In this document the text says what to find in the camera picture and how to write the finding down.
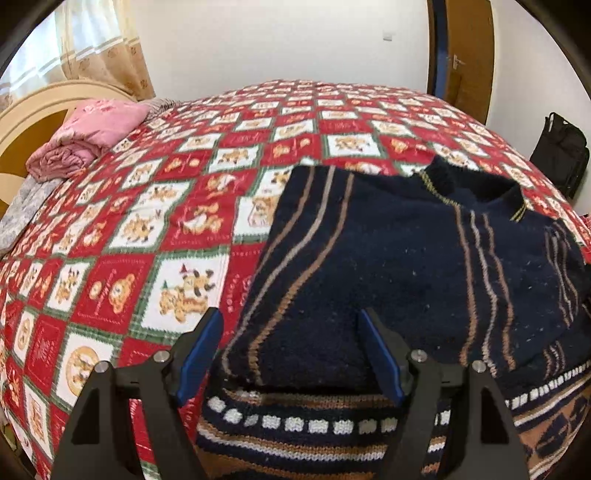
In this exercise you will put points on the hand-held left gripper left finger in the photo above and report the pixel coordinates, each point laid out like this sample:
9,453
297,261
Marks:
203,355

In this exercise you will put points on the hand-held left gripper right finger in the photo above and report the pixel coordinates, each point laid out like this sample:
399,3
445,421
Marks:
381,355

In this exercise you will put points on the navy striped knit sweater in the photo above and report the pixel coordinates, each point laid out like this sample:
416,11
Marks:
392,240

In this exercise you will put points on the red checked printed blanket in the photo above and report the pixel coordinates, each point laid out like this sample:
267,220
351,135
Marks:
184,217

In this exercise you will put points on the grey pillow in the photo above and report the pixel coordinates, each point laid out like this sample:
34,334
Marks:
23,207

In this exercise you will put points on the striped pillow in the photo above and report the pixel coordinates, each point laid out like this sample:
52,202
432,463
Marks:
159,106

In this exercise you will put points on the pink folded cloth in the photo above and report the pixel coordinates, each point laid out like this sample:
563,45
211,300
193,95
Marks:
92,124

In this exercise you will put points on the black bag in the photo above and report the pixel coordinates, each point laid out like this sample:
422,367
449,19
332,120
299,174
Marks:
558,152

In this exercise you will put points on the cream wooden headboard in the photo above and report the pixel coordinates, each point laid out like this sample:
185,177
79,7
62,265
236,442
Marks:
27,115

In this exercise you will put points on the beige patterned curtain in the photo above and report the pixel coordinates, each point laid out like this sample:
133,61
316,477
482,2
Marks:
106,60

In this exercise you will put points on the brown wooden door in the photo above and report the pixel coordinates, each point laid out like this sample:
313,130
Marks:
471,46

